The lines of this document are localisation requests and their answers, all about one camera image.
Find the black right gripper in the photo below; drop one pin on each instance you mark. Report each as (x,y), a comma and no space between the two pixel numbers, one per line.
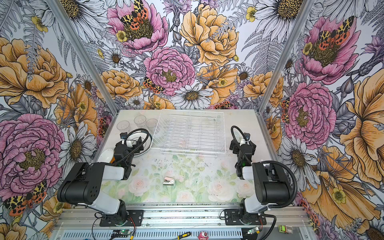
(236,146)

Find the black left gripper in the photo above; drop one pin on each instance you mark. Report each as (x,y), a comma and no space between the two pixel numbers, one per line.
(137,149)

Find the clear plastic glass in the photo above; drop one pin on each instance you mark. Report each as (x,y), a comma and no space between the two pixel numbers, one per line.
(140,121)
(151,125)
(124,126)

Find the white wire dish rack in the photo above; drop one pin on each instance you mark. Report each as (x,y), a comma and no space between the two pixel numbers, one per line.
(190,133)

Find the orange plastic bowl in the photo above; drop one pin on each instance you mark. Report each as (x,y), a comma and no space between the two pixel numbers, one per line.
(112,160)

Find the lime green plastic bowl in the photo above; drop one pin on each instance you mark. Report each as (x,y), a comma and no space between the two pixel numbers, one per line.
(106,156)

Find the teal rimmed back plate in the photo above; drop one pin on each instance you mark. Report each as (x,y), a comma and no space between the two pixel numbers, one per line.
(141,136)

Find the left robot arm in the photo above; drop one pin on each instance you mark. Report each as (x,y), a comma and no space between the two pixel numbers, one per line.
(82,185)

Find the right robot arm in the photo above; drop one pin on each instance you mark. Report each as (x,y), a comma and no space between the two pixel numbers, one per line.
(275,186)

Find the floral table mat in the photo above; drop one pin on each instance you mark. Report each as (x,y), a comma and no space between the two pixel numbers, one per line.
(198,179)

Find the green circuit board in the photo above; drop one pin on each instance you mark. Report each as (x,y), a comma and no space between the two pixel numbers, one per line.
(122,233)

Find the small green device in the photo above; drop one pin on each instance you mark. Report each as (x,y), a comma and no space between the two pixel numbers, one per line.
(285,229)

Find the pink small toy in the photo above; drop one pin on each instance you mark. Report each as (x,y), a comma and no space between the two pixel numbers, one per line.
(203,236)

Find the yellow black screwdriver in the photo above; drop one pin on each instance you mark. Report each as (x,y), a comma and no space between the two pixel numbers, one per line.
(182,236)

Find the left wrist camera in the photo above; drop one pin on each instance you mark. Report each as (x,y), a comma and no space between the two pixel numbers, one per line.
(126,139)

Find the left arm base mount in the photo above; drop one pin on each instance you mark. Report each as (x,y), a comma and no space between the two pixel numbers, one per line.
(123,218)

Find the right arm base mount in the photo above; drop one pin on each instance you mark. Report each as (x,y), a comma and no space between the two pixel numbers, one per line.
(239,217)

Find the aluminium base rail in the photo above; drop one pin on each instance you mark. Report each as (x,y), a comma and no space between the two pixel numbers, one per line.
(167,221)

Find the aluminium corner post right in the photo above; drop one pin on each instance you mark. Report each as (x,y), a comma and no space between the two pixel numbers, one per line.
(292,38)

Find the aluminium corner post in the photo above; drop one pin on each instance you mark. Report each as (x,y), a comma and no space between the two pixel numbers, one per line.
(70,31)
(292,38)

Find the aluminium corner post left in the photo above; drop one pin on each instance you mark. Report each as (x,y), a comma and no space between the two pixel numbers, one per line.
(70,31)

